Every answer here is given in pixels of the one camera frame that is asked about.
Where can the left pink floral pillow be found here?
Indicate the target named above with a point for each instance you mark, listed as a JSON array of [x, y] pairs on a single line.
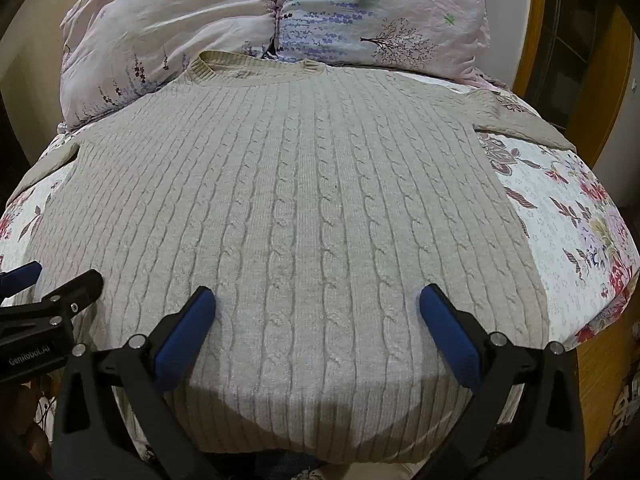
[[200, 15]]

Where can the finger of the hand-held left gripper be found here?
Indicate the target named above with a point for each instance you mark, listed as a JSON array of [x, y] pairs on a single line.
[[75, 294], [22, 276]]

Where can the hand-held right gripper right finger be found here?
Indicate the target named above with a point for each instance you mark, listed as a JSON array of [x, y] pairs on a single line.
[[450, 340]]

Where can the yellow wooden door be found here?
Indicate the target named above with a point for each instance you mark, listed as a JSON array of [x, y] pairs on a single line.
[[602, 85]]

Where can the wooden bed frame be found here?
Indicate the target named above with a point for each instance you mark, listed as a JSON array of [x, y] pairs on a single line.
[[605, 375]]

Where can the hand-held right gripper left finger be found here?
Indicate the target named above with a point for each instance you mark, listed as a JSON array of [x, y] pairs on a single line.
[[182, 340]]

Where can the white floral bed sheet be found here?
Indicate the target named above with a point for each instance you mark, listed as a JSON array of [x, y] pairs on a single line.
[[560, 210]]

